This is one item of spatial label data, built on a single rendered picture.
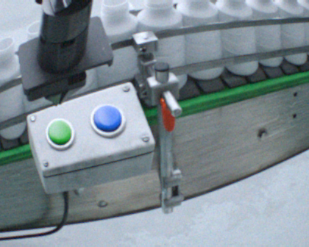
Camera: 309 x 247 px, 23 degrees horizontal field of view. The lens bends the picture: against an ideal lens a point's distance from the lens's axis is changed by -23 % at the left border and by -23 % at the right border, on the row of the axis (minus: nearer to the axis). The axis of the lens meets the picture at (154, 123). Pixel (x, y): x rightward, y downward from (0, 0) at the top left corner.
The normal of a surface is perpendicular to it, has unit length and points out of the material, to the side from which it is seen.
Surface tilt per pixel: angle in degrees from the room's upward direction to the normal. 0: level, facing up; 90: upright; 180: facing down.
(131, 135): 20
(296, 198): 0
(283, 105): 90
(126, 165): 110
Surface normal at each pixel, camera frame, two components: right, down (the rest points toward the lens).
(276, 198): -0.04, -0.75
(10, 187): 0.34, 0.62
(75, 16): 0.52, 0.77
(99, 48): 0.08, -0.49
